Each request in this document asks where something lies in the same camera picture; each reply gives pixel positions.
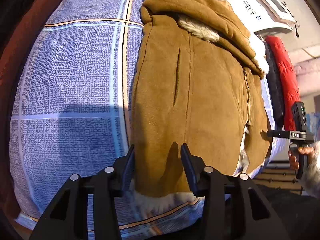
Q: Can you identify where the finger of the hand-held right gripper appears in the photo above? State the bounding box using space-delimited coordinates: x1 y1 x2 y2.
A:
267 129 290 138

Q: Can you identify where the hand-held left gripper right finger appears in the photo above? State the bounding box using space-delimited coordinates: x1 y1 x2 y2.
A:
180 143 290 240

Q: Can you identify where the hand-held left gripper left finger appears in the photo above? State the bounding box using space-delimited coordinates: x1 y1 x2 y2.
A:
29 144 136 240

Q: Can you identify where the brown suede fur-lined coat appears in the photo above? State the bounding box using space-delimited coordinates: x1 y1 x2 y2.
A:
127 0 273 213

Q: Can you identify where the person's right forearm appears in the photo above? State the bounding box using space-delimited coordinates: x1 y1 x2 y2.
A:
299 141 320 198

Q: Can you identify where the person's right hand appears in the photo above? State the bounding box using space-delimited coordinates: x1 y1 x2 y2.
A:
288 145 316 170

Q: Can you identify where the black quilted jacket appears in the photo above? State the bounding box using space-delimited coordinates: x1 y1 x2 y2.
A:
262 41 285 129

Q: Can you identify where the red down jacket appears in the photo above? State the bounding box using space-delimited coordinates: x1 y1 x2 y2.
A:
265 35 300 133

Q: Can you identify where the person's black clothing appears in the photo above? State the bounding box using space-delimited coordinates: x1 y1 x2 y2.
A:
160 185 320 240

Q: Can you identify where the blue checked bed sheet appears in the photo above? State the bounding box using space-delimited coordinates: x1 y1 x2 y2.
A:
9 0 288 235

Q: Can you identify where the white curved machine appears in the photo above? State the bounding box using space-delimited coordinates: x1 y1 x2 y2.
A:
226 0 298 35

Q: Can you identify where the maroon cloth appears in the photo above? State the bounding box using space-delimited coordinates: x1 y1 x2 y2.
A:
0 0 80 218

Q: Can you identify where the wooden slat frame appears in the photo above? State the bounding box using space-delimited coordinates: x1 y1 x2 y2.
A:
252 160 304 195

